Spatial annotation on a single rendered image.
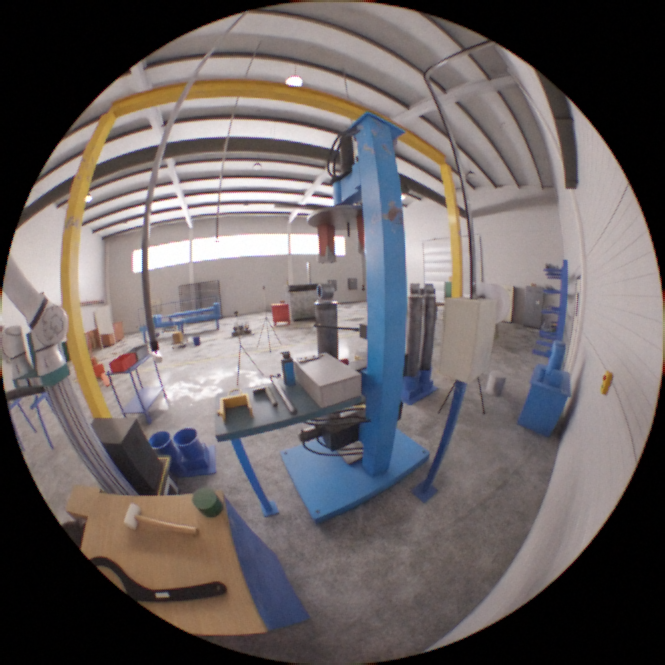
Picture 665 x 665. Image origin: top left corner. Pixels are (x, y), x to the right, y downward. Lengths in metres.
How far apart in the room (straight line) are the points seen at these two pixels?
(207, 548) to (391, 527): 1.32
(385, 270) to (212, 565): 1.43
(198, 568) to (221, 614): 0.17
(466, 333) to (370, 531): 1.49
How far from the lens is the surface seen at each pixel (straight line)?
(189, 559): 0.84
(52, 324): 1.10
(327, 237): 1.68
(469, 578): 1.83
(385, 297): 1.10
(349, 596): 1.65
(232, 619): 0.76
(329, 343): 1.92
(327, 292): 1.87
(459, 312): 1.03
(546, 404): 2.92
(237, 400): 1.12
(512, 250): 11.86
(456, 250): 3.81
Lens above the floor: 1.65
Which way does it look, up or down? 14 degrees down
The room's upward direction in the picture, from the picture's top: 2 degrees counter-clockwise
